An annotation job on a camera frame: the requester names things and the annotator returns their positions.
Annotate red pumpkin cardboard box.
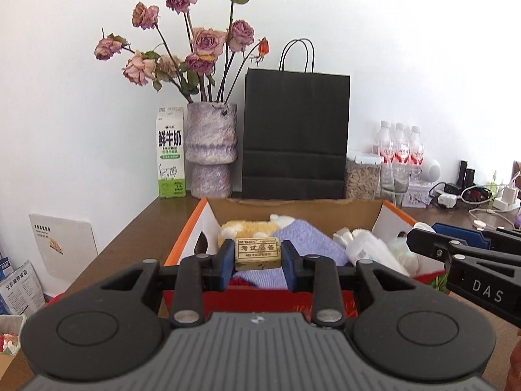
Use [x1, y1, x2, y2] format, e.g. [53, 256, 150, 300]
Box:
[157, 197, 451, 319]

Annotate frosted plastic storage box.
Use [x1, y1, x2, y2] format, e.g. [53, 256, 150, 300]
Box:
[346, 230, 409, 276]

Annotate translucent plastic bag ball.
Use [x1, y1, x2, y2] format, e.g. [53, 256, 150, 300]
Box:
[388, 237, 421, 276]

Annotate black upright device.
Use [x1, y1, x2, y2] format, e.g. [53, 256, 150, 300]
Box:
[457, 161, 475, 190]

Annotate small yellow labelled box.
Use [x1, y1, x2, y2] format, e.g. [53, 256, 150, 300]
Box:
[235, 238, 282, 271]

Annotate black power strip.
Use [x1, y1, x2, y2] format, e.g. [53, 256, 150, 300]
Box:
[429, 182, 496, 205]

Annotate black paper shopping bag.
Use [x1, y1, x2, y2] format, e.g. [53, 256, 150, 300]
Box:
[242, 38, 351, 200]

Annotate left water bottle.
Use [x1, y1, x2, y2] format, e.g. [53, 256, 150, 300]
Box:
[373, 121, 395, 163]

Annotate white tissue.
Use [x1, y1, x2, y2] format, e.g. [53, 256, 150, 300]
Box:
[333, 228, 369, 247]

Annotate clear drinking glass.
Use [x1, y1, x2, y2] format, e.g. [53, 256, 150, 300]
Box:
[380, 163, 411, 208]

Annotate blue white paper packages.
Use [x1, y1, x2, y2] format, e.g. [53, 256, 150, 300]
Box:
[1, 257, 45, 317]

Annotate white lined trash bin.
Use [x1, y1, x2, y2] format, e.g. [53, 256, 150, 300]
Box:
[0, 314, 26, 356]

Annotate white printed tin box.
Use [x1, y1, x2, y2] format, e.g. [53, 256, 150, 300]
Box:
[403, 182, 433, 208]

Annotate clear jar of seeds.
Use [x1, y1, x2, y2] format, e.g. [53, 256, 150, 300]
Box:
[345, 151, 383, 200]

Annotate dried pink rose bouquet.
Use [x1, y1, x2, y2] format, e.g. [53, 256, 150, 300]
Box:
[93, 0, 270, 103]

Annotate white cable with puck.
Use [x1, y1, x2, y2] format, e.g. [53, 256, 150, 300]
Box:
[467, 207, 516, 231]

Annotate middle water bottle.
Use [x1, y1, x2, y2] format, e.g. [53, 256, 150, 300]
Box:
[394, 123, 410, 164]

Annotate right water bottle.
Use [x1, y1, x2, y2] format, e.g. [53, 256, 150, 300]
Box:
[409, 126, 425, 168]

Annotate red plastic basin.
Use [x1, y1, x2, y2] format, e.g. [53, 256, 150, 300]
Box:
[45, 292, 66, 306]

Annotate white green milk carton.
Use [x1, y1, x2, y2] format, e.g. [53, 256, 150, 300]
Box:
[155, 107, 186, 199]

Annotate person right hand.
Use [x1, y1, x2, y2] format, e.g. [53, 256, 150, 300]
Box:
[504, 340, 521, 391]

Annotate white yellow plush hamster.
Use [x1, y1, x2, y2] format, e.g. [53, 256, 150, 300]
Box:
[217, 214, 295, 246]

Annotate purple knitted cloth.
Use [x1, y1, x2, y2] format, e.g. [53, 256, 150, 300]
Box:
[234, 219, 349, 290]

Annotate water bottle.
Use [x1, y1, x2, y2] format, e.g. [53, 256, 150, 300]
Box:
[394, 123, 410, 164]
[373, 121, 395, 163]
[409, 126, 425, 168]

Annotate white charger plug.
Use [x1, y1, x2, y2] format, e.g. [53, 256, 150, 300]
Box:
[437, 193, 458, 209]

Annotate white round speaker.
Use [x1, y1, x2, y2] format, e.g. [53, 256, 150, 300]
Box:
[419, 157, 442, 183]

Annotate purple textured vase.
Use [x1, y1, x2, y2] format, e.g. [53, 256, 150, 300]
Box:
[185, 102, 238, 199]

